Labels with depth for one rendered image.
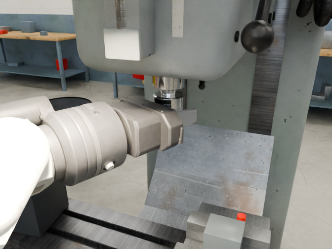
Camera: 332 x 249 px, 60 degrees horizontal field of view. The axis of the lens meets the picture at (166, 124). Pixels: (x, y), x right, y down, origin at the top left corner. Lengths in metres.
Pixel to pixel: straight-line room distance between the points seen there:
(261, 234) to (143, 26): 0.42
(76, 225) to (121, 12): 0.56
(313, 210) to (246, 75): 1.78
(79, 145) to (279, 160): 0.64
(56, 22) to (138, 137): 5.81
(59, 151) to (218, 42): 0.20
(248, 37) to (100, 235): 0.56
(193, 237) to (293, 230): 1.65
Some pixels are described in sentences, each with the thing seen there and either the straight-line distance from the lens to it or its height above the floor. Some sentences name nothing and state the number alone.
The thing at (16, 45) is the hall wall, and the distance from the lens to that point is 6.97.
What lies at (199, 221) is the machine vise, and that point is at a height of 1.02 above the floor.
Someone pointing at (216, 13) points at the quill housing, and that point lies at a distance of 0.30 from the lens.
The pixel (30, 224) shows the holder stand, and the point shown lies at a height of 0.94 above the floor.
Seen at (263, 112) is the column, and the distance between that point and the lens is 0.80.
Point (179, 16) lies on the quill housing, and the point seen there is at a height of 1.38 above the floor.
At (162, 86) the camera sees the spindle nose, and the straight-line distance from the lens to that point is 0.40.
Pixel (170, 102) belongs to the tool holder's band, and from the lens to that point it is 0.41.
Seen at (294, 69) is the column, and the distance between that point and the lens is 0.77.
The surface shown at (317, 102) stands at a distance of 4.16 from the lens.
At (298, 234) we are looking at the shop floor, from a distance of 2.19.
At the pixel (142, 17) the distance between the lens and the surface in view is 0.29.
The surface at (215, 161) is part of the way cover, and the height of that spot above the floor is 0.98.
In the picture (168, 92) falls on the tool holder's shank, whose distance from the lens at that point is 0.42.
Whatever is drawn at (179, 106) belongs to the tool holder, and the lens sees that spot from 0.42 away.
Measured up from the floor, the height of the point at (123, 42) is 1.36.
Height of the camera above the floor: 1.39
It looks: 23 degrees down
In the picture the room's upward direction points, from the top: straight up
